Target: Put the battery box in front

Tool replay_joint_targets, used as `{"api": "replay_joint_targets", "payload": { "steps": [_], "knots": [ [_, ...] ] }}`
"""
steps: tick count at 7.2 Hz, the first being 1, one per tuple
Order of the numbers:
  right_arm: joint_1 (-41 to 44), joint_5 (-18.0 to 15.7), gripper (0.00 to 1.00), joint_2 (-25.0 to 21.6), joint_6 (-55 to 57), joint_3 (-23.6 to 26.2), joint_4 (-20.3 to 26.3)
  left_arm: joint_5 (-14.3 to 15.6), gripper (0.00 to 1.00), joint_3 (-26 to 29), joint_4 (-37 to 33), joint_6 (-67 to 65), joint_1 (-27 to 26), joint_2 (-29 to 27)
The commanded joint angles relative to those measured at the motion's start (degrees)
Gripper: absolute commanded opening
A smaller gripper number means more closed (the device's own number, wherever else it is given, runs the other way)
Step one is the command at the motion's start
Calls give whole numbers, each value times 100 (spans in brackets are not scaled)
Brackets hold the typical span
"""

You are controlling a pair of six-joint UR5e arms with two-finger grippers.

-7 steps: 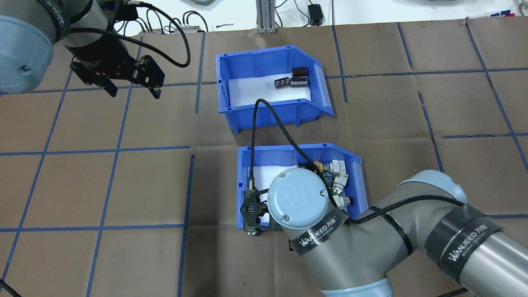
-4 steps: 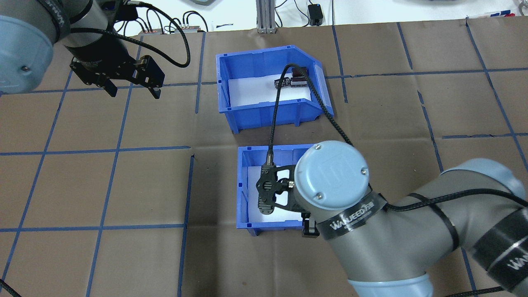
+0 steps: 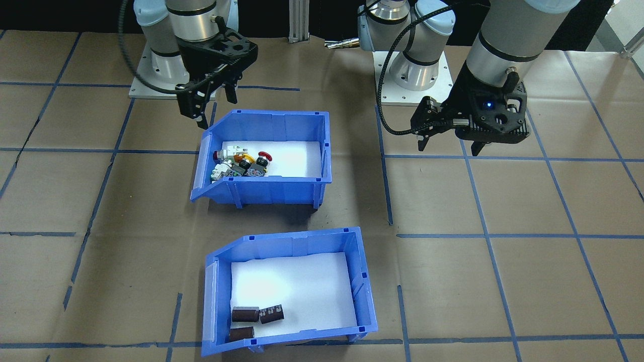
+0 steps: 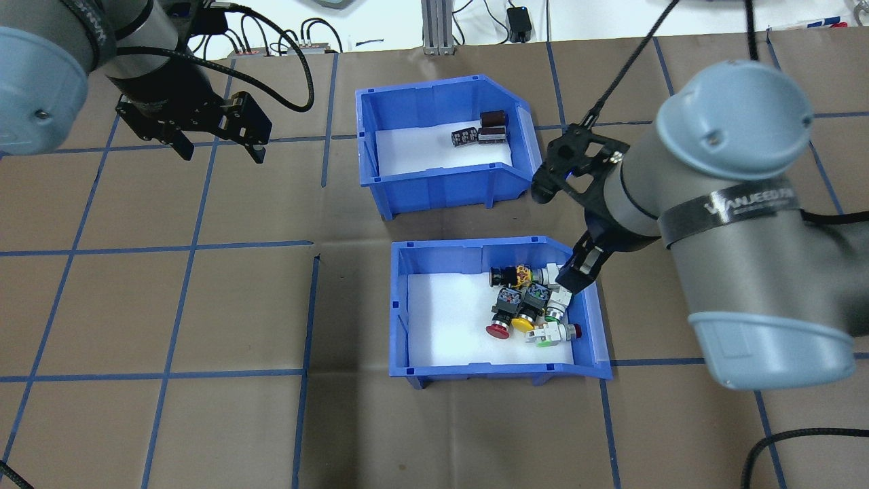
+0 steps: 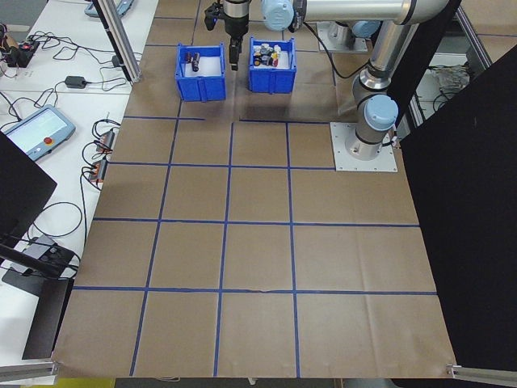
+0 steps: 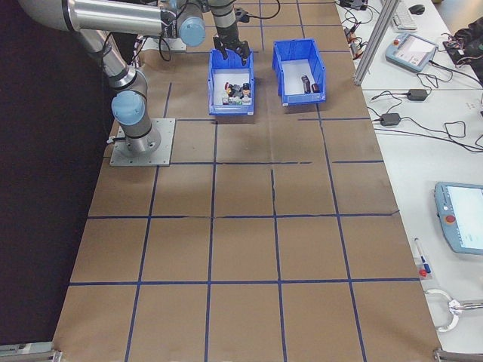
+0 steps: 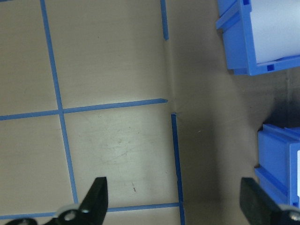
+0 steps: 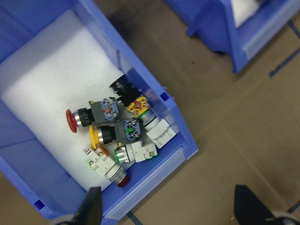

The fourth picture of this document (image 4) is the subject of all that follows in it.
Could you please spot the blue plastic bin holding buttons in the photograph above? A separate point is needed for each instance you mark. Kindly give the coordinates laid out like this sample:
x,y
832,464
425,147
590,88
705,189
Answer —
x,y
475,373

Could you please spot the blue plastic bin holding capacitors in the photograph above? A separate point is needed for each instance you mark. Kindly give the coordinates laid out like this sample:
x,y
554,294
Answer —
x,y
441,190

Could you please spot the small red push button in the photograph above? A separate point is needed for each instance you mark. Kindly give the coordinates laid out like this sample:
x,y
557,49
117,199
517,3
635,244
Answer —
x,y
574,331

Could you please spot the green lens white push button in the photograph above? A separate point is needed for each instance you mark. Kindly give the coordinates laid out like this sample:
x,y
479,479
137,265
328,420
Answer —
x,y
548,335

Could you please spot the black and orange push button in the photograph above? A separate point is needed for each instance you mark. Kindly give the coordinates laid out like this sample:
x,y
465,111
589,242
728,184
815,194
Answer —
x,y
506,276

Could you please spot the red mushroom push button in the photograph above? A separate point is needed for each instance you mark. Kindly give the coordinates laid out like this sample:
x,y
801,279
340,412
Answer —
x,y
501,326

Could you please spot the white foam liner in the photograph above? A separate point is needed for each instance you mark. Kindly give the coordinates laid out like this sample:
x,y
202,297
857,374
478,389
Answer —
x,y
448,319
421,153

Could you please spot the black power adapter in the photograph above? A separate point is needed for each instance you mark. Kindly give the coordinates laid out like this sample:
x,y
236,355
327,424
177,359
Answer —
x,y
521,24

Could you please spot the grey white push button switch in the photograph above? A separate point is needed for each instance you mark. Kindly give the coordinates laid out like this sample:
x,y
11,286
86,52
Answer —
x,y
546,274

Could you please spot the yellow push button switch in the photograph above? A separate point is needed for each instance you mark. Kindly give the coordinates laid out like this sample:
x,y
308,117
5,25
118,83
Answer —
x,y
524,320

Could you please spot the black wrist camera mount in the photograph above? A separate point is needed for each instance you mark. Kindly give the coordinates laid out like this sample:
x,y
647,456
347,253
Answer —
x,y
577,159

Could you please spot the aluminium extrusion post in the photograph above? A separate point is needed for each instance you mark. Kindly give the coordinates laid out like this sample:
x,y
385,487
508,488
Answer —
x,y
436,27

